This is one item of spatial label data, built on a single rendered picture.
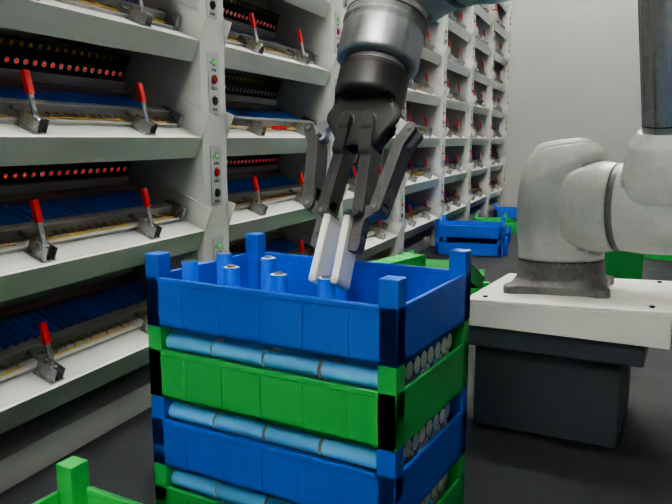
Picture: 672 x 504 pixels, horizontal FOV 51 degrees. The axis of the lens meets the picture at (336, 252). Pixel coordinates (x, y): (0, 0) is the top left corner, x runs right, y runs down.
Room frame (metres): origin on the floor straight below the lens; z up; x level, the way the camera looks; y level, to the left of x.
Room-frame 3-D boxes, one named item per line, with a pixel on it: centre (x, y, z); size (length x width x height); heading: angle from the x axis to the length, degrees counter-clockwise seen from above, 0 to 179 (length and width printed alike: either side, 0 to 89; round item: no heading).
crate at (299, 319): (0.76, 0.03, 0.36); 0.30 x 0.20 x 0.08; 61
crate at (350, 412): (0.76, 0.03, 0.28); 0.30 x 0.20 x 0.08; 61
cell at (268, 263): (0.79, 0.08, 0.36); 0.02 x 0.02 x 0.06
